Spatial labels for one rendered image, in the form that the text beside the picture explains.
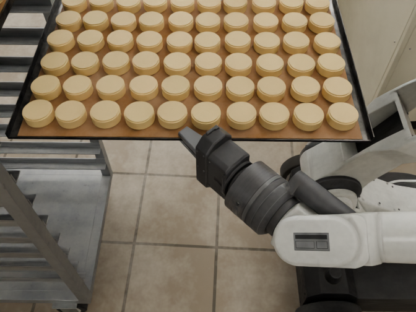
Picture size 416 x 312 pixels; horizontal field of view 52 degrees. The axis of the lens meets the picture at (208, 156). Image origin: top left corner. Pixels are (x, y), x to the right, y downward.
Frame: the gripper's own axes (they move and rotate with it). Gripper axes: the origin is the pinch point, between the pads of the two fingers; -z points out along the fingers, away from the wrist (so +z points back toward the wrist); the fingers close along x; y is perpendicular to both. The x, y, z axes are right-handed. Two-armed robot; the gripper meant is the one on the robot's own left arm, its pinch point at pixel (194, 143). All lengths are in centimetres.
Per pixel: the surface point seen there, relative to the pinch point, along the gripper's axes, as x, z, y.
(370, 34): -51, -21, -112
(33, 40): -12, -57, 0
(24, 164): -66, -73, 15
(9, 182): -10.3, -22.6, 25.1
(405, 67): -49, -1, -102
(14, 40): -12, -60, 4
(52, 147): -57, -64, 5
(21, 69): -21, -61, 5
